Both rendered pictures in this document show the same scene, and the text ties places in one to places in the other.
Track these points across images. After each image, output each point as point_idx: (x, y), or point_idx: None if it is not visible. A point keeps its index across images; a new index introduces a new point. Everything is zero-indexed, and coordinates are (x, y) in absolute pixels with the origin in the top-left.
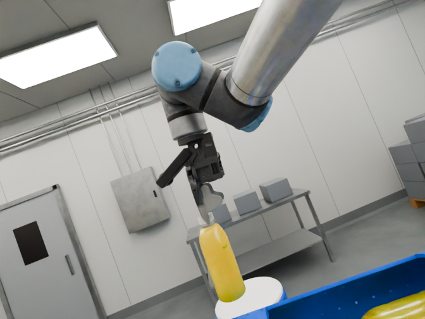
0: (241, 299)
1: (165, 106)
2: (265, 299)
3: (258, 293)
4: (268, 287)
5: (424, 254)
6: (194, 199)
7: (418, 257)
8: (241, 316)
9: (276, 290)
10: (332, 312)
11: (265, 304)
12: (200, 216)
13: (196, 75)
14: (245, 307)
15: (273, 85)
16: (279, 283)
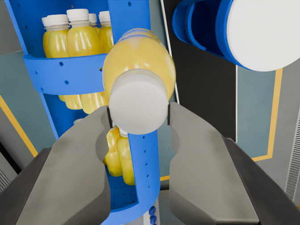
0: (279, 8)
1: None
2: (251, 47)
3: (272, 38)
4: (276, 53)
5: (127, 209)
6: (16, 177)
7: (136, 202)
8: (100, 61)
9: (260, 64)
10: None
11: (240, 47)
12: (128, 95)
13: None
14: (254, 16)
15: None
16: (272, 69)
